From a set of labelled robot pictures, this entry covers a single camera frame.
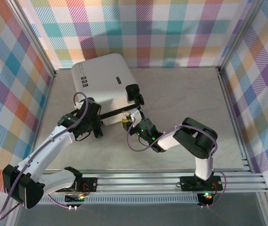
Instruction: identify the aluminium corner post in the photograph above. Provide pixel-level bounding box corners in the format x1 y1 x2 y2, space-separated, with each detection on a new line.
7 0 57 78
217 0 265 73

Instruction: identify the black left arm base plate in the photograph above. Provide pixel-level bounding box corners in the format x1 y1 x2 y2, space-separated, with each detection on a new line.
55 177 98 193

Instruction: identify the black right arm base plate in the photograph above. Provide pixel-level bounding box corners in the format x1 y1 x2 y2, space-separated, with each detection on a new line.
180 175 224 192

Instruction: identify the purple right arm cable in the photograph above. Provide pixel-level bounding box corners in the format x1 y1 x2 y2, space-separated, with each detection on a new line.
126 117 227 208

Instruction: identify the aluminium front rail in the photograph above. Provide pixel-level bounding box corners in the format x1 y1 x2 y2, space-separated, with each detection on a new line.
10 173 268 195

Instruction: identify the slotted grey cable duct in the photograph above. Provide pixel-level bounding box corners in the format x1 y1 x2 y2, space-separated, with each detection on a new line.
39 194 202 204

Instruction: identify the aluminium side rail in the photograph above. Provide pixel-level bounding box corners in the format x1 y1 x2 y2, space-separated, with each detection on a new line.
216 67 266 176

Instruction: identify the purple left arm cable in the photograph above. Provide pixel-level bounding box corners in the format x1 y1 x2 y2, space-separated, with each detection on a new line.
0 91 89 222

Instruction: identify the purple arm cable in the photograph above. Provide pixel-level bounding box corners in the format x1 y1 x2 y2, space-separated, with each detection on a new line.
126 117 227 208
0 91 89 222

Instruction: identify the black circuit board with lights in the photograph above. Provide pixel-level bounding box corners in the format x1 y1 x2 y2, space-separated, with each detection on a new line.
64 193 87 204
197 192 215 206

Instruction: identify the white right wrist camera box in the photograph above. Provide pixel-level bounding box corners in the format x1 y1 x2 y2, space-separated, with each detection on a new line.
129 109 142 122

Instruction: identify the white hard-shell suitcase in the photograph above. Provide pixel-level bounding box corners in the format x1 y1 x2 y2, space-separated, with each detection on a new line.
71 53 145 127

